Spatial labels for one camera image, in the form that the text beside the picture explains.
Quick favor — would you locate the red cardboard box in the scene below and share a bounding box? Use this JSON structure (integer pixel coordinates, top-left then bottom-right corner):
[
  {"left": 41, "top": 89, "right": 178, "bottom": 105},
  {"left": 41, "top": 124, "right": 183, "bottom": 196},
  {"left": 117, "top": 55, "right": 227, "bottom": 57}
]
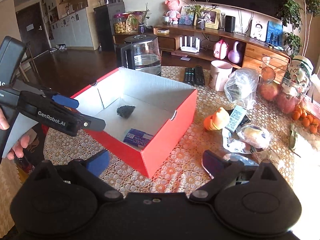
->
[{"left": 72, "top": 67, "right": 197, "bottom": 178}]

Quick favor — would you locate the child portrait photo frame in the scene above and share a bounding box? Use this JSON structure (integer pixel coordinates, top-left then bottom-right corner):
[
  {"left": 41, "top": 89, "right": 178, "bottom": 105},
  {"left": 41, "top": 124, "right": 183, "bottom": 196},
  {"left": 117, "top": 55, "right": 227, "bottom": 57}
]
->
[{"left": 250, "top": 20, "right": 267, "bottom": 42}]

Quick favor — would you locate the white sausage snack packet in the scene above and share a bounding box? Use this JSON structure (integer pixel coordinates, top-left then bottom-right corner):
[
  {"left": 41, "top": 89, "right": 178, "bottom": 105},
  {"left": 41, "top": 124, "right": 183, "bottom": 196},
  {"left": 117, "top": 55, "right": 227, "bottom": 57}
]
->
[{"left": 222, "top": 128, "right": 252, "bottom": 154}]

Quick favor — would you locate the potted grass plant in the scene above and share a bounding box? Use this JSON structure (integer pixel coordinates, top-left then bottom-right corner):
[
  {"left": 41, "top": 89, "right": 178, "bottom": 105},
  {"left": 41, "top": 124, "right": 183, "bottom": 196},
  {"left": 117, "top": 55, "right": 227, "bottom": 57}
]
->
[{"left": 185, "top": 0, "right": 217, "bottom": 30}]

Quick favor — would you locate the small milk carton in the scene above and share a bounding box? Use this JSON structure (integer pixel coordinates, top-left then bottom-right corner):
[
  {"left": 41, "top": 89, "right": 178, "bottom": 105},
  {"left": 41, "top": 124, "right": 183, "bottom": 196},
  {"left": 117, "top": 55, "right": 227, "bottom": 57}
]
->
[{"left": 226, "top": 105, "right": 250, "bottom": 133}]

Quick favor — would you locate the white wifi router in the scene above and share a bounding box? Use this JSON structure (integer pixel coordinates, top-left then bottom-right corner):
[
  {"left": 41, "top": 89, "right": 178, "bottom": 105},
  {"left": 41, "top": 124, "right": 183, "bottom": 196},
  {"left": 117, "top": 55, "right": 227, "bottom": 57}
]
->
[{"left": 180, "top": 36, "right": 200, "bottom": 54}]

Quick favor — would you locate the clear glass fruit bowl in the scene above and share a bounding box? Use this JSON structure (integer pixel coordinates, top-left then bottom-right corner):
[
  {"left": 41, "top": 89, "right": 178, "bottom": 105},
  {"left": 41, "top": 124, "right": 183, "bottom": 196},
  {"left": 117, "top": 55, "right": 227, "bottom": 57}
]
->
[{"left": 258, "top": 55, "right": 313, "bottom": 114}]

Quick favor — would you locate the blue tissue pack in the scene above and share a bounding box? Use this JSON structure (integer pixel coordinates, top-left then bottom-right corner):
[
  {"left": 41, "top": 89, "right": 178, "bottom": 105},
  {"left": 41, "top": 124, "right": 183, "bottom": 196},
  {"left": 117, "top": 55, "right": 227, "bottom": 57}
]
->
[{"left": 123, "top": 128, "right": 153, "bottom": 149}]

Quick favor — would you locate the framed photo cream frame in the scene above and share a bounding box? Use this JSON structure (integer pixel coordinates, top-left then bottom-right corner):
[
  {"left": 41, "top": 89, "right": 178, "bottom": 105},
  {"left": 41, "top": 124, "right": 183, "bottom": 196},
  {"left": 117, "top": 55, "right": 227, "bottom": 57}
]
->
[{"left": 204, "top": 9, "right": 221, "bottom": 30}]

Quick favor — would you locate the bread bun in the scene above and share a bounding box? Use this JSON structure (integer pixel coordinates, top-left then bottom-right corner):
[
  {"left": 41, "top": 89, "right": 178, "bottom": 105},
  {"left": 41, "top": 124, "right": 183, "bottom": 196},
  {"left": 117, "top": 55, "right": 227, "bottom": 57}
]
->
[{"left": 236, "top": 124, "right": 271, "bottom": 149}]

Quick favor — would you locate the snack jar pink lid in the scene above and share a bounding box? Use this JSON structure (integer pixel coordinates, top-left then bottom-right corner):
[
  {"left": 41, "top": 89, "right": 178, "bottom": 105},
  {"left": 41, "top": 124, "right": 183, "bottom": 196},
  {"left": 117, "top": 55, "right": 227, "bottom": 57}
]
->
[{"left": 113, "top": 14, "right": 126, "bottom": 34}]

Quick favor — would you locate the blue picture card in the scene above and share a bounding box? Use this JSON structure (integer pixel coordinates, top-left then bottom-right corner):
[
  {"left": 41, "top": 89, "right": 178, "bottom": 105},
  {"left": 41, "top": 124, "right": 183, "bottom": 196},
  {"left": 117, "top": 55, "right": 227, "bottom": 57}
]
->
[{"left": 265, "top": 21, "right": 283, "bottom": 47}]

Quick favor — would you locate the black speaker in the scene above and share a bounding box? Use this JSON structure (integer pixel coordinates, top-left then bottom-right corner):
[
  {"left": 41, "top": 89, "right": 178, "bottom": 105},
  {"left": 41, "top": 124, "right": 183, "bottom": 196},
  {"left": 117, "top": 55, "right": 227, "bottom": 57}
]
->
[{"left": 225, "top": 15, "right": 236, "bottom": 33}]

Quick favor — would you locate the potted green tree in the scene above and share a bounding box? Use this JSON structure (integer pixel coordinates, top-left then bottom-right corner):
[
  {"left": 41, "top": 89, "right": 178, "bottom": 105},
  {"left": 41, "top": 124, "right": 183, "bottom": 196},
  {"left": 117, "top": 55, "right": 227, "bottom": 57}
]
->
[{"left": 278, "top": 0, "right": 319, "bottom": 58}]

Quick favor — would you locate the wooden tv cabinet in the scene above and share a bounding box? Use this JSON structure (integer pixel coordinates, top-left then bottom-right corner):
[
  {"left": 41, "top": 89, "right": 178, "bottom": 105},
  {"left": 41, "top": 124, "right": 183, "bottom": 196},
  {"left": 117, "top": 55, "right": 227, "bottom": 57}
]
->
[{"left": 112, "top": 24, "right": 292, "bottom": 75}]

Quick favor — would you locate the glass electric kettle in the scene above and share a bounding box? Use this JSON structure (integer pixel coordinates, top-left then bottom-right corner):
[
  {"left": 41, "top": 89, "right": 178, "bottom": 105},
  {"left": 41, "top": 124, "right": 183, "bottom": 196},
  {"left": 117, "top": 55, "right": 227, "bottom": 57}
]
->
[{"left": 115, "top": 34, "right": 161, "bottom": 76}]

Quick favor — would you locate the orange yellow squeeze toy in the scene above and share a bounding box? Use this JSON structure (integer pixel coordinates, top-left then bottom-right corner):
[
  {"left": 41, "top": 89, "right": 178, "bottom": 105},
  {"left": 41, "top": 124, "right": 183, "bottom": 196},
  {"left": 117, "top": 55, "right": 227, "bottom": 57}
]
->
[{"left": 203, "top": 107, "right": 230, "bottom": 131}]

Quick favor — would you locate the christmas print cloth bag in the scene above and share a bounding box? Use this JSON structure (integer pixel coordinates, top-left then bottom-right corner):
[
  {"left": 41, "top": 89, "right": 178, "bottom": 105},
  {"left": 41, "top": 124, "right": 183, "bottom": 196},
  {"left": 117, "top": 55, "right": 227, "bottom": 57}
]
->
[{"left": 281, "top": 55, "right": 313, "bottom": 99}]

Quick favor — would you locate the clear plastic zip bag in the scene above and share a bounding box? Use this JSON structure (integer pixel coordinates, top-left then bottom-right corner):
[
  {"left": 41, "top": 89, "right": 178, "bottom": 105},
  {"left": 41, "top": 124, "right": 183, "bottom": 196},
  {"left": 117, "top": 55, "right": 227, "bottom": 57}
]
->
[{"left": 224, "top": 68, "right": 259, "bottom": 110}]

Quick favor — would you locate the green dish cloth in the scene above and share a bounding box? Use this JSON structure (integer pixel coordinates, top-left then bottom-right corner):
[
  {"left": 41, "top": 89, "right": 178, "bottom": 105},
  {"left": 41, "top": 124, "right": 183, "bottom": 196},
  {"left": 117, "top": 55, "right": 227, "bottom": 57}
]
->
[{"left": 289, "top": 123, "right": 319, "bottom": 158}]

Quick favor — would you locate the pile of small tangerines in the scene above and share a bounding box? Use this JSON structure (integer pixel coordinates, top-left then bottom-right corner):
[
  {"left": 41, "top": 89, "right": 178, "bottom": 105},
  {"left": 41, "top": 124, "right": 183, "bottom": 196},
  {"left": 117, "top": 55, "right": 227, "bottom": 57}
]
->
[{"left": 291, "top": 105, "right": 319, "bottom": 134}]

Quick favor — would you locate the person left hand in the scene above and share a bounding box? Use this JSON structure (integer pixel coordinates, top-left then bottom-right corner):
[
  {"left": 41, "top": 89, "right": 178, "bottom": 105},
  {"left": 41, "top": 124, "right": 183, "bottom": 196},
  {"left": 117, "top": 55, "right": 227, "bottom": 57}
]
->
[{"left": 1, "top": 109, "right": 36, "bottom": 160}]

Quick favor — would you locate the dark snack packet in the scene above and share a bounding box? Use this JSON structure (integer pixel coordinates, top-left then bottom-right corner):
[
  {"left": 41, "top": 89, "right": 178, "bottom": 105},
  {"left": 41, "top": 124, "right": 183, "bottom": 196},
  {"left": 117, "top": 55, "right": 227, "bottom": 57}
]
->
[{"left": 117, "top": 105, "right": 136, "bottom": 119}]

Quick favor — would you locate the pink plush bear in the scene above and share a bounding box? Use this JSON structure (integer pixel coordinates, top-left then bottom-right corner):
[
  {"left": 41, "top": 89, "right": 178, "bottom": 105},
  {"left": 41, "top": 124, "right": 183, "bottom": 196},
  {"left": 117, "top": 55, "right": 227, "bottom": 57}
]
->
[{"left": 164, "top": 0, "right": 181, "bottom": 24}]

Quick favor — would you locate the black remote control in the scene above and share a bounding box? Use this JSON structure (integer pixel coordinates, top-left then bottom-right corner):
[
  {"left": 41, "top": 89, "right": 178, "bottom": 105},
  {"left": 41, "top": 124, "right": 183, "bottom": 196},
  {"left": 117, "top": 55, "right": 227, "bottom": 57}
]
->
[
  {"left": 195, "top": 66, "right": 205, "bottom": 86},
  {"left": 183, "top": 68, "right": 195, "bottom": 86}
]

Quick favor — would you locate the pink ceramic mug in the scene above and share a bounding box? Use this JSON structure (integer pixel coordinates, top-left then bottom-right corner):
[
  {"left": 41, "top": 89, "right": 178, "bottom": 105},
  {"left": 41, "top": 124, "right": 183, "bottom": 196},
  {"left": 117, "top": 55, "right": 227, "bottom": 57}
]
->
[{"left": 209, "top": 60, "right": 233, "bottom": 92}]

